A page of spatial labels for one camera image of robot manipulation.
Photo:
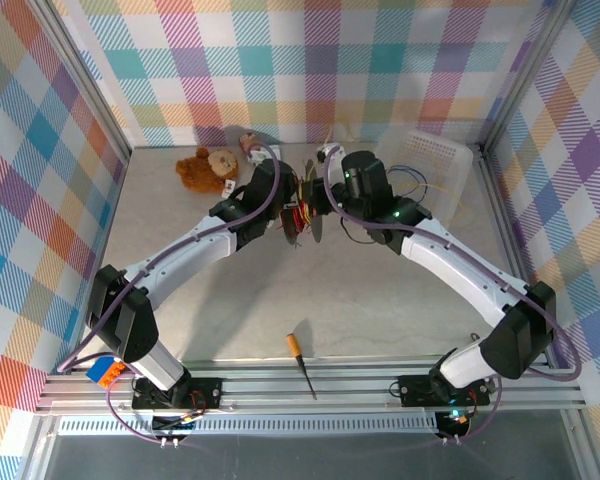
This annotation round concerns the white perforated plastic basket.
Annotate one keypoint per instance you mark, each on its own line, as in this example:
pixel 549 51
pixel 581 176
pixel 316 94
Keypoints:
pixel 440 155

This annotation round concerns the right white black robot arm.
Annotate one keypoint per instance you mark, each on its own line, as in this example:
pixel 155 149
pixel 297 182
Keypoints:
pixel 455 265

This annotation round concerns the black controller board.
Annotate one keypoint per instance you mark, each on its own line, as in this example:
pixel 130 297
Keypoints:
pixel 457 422
pixel 172 425

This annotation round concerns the aluminium side rail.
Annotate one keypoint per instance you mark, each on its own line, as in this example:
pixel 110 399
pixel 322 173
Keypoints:
pixel 102 250
pixel 500 215

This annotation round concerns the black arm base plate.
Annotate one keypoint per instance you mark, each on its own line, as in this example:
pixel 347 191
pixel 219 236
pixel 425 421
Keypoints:
pixel 207 392
pixel 412 390

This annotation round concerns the brown teddy bear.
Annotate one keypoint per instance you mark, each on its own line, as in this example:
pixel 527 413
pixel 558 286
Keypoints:
pixel 200 172

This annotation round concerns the blue orange toy brick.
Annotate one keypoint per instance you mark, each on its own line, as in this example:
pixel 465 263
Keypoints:
pixel 100 372

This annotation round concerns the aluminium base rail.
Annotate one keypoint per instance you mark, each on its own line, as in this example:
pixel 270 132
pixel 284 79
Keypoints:
pixel 260 382

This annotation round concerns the aluminium frame post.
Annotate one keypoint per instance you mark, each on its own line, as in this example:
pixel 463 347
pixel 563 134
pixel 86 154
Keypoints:
pixel 527 75
pixel 82 75

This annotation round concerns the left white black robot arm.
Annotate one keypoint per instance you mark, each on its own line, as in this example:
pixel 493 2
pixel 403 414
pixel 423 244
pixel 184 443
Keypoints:
pixel 180 255

